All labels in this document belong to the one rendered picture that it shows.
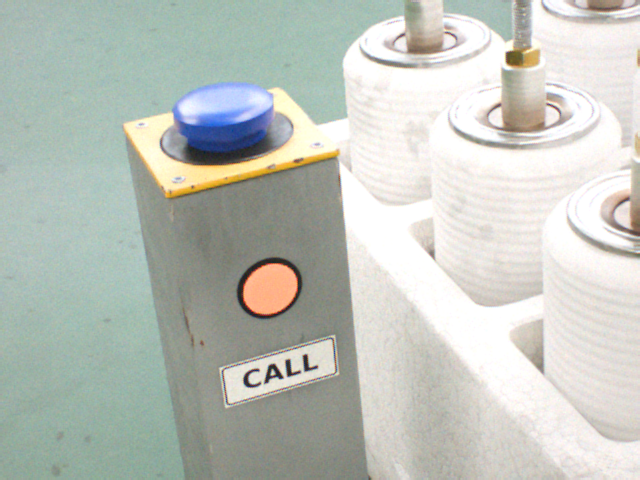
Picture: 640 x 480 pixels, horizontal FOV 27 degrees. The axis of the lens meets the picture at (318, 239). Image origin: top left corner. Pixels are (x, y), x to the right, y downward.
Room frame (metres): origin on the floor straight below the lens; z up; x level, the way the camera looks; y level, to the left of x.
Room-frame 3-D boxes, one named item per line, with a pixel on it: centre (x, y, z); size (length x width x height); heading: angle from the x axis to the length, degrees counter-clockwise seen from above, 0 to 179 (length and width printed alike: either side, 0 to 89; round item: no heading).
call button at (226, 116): (0.49, 0.03, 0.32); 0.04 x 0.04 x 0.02
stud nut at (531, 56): (0.62, -0.11, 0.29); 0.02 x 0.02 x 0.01; 50
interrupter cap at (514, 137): (0.62, -0.11, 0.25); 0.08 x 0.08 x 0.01
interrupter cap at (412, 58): (0.73, -0.07, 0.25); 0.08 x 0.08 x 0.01
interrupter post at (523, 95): (0.62, -0.11, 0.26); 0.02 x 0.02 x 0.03
